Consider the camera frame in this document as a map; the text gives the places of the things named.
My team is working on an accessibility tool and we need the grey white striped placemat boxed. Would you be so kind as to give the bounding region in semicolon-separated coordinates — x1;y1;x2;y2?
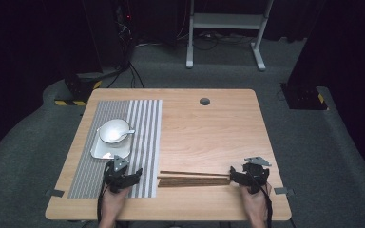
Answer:
67;99;163;200

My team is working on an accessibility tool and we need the grey tape piece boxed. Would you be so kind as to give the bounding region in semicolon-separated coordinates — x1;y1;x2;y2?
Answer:
273;186;296;196
45;188;66;199

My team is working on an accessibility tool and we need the white ceramic bowl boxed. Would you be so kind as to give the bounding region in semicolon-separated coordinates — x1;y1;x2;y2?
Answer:
97;118;131;145

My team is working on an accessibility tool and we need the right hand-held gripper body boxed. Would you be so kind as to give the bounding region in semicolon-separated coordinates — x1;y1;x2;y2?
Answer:
239;156;272;195

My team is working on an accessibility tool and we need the black equipment rack with cables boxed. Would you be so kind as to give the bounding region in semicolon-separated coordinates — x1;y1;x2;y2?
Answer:
112;0;136;66

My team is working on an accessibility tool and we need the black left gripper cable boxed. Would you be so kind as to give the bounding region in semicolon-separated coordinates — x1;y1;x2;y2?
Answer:
96;181;107;224

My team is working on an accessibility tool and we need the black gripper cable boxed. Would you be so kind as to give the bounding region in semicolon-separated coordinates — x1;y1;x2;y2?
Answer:
263;181;274;228
96;181;107;224

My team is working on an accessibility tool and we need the white metal stand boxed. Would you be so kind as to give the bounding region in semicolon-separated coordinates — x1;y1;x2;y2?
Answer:
185;0;276;72

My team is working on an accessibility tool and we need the tangle of floor cables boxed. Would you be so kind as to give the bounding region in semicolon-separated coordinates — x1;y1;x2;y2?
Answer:
176;28;255;52

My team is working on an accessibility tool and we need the black floor cable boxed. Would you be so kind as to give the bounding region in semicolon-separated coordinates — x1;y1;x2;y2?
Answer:
106;61;145;89

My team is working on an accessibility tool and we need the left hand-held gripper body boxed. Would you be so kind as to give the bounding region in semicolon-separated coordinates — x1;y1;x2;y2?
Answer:
103;155;133;195

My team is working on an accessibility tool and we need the person's left hand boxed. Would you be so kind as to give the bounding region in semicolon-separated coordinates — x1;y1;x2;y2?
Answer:
102;185;133;220

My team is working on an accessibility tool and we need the black stand base yellow striped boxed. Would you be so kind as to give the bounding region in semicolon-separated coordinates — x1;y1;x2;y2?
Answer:
53;71;104;107
279;82;330;111

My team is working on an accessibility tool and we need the bundle of brown chopsticks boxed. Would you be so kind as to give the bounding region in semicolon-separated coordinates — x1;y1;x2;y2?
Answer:
157;176;232;188

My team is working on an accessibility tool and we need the white square plate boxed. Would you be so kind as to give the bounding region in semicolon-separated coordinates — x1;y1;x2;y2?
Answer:
89;136;133;161

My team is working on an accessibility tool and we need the white ceramic spoon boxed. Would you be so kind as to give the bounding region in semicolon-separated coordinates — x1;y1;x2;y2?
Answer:
108;128;137;143

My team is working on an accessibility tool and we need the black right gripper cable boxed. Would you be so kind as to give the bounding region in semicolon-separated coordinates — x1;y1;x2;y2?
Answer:
263;181;274;228

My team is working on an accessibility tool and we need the person's right hand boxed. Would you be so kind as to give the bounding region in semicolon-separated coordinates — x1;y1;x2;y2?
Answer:
239;182;272;220

